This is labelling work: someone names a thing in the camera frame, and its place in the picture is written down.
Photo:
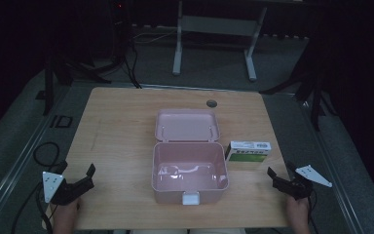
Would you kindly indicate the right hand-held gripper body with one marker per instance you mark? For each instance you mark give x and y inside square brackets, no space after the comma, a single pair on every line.
[293,188]

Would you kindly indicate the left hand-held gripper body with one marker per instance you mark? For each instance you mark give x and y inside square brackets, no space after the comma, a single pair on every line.
[73,190]

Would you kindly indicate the white and green medicine box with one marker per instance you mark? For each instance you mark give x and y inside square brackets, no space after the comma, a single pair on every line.
[248,152]

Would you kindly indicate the pink plastic box with lid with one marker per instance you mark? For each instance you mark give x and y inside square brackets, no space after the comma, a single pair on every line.
[188,169]

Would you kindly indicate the person's right hand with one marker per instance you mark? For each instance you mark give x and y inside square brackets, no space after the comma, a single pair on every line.
[298,213]

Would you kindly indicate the person's left hand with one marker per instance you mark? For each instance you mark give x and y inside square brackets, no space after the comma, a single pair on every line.
[66,214]

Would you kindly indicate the black tripod stand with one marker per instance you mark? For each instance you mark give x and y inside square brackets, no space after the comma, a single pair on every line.
[315,94]
[63,73]

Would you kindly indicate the round grey table grommet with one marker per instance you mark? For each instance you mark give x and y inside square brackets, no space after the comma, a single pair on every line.
[211,104]

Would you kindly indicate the metal floor rail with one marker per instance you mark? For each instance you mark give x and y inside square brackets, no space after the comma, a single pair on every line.
[16,169]
[332,169]

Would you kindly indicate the black floor bracket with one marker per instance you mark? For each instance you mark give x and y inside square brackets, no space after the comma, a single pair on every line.
[61,121]

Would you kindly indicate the white metal stand frame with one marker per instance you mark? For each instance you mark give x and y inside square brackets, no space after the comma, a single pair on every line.
[219,26]

